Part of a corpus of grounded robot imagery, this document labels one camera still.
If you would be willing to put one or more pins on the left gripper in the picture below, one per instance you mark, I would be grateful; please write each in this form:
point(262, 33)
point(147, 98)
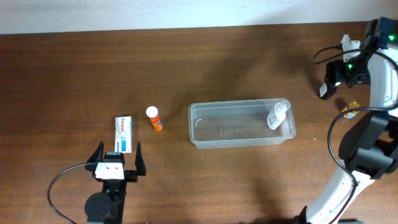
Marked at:
point(132, 175)

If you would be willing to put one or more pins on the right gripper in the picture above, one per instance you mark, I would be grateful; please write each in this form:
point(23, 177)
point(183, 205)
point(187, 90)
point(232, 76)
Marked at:
point(336, 74)

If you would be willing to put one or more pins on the white Panadol box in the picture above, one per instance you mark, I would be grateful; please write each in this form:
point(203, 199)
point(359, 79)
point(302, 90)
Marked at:
point(123, 134)

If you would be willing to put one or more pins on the small jar gold lid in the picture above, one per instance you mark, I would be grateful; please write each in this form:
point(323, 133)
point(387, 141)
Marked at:
point(350, 106)

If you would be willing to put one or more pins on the white plastic bottle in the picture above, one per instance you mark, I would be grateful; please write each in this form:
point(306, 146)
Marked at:
point(277, 115)

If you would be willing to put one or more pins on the orange tube white cap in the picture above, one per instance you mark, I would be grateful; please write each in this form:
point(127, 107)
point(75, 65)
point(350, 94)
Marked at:
point(153, 114)

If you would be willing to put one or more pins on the dark bottle white cap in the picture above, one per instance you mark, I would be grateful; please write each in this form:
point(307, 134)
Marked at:
point(325, 91)

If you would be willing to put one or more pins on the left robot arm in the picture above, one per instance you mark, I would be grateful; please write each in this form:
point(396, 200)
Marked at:
point(107, 206)

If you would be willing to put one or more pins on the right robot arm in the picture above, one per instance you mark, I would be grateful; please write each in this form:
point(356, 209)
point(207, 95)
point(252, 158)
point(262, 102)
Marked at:
point(369, 149)

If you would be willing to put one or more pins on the clear plastic container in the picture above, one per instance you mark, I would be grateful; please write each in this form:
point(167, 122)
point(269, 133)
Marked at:
point(241, 123)

